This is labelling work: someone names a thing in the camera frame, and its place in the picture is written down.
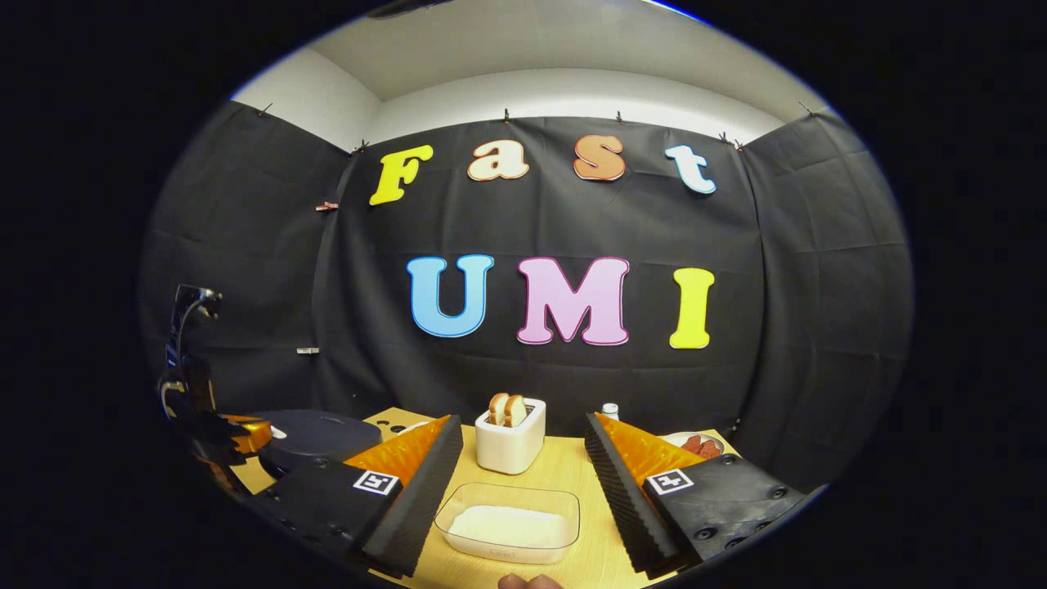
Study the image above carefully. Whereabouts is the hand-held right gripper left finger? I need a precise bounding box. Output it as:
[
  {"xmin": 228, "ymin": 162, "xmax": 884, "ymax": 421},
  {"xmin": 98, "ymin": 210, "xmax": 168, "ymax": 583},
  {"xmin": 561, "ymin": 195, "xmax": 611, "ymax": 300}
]
[{"xmin": 245, "ymin": 413, "xmax": 465, "ymax": 578}]

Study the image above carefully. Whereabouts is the clear plastic container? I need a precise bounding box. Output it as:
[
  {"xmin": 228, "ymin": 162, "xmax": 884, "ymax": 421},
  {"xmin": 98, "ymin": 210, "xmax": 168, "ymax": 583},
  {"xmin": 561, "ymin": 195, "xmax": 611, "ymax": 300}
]
[{"xmin": 434, "ymin": 482, "xmax": 582, "ymax": 565}]

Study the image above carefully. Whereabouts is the white toaster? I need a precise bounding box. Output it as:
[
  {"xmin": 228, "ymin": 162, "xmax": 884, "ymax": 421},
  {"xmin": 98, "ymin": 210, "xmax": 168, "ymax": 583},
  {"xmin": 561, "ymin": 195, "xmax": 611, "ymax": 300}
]
[{"xmin": 474, "ymin": 397, "xmax": 547, "ymax": 475}]

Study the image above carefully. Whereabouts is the black backdrop cloth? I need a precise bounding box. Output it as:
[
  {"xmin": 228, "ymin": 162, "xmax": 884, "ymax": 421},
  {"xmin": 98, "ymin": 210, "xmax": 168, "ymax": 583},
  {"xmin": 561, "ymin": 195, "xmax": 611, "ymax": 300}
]
[{"xmin": 137, "ymin": 100, "xmax": 915, "ymax": 496}]

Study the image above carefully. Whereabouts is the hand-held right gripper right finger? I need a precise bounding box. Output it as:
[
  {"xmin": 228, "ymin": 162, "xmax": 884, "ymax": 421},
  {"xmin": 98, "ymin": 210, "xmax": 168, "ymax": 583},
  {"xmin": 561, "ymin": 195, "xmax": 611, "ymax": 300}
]
[{"xmin": 583, "ymin": 411, "xmax": 819, "ymax": 580}]

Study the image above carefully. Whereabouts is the white round plate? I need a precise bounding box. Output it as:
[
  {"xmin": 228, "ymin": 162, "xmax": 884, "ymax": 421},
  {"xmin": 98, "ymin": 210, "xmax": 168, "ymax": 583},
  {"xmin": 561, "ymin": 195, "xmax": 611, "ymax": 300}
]
[{"xmin": 658, "ymin": 431, "xmax": 726, "ymax": 461}]

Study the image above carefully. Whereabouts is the white rice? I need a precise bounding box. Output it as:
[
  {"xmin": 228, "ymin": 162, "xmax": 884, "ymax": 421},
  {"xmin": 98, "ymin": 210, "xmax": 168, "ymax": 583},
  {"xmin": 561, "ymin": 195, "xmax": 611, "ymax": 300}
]
[{"xmin": 447, "ymin": 505, "xmax": 571, "ymax": 551}]

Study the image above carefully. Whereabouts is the dark blue rice cooker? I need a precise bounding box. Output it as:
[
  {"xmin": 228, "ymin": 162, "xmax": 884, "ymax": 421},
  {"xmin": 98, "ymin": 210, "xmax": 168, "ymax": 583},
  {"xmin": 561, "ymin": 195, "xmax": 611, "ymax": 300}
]
[{"xmin": 245, "ymin": 409, "xmax": 384, "ymax": 479}]

